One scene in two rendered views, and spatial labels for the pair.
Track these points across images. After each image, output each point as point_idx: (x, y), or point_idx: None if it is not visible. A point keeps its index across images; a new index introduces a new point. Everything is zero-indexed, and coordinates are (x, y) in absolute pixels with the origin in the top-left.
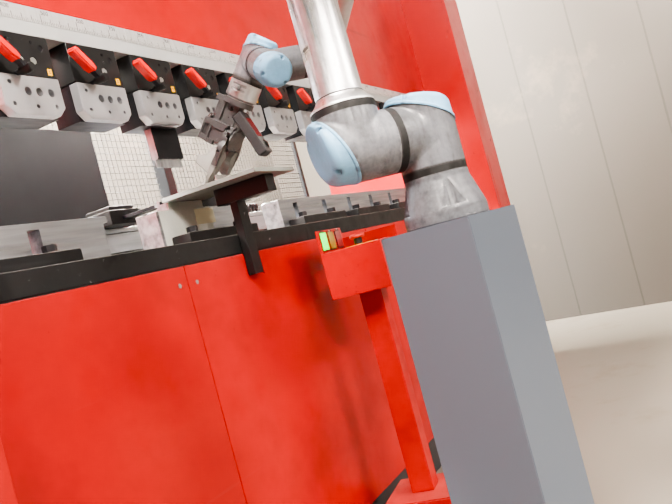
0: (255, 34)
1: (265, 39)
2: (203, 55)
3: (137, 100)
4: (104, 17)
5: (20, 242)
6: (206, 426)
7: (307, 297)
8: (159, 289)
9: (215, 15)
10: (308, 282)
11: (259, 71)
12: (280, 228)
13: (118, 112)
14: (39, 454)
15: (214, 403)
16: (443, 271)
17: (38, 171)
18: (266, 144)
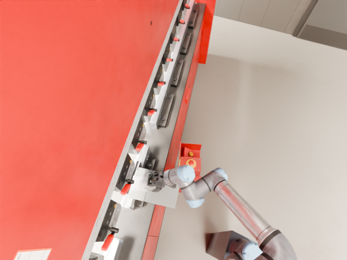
0: (187, 177)
1: (192, 180)
2: (138, 116)
3: (120, 191)
4: (104, 194)
5: None
6: (151, 245)
7: (168, 166)
8: (144, 253)
9: (140, 77)
10: (168, 162)
11: (190, 206)
12: (164, 164)
13: (117, 214)
14: None
15: (152, 239)
16: None
17: None
18: (176, 184)
